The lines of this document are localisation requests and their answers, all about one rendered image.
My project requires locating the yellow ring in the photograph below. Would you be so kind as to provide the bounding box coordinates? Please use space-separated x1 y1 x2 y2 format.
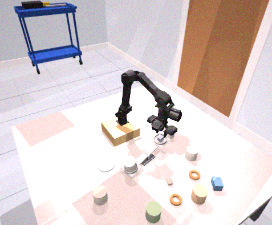
169 194 182 206

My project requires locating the light blue block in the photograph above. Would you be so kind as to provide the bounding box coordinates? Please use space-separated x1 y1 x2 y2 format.
211 176 224 191

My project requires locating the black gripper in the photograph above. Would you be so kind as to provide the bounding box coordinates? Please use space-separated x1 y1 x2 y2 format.
147 115 178 138

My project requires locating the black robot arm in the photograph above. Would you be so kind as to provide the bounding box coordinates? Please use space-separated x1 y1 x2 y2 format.
115 70 182 132

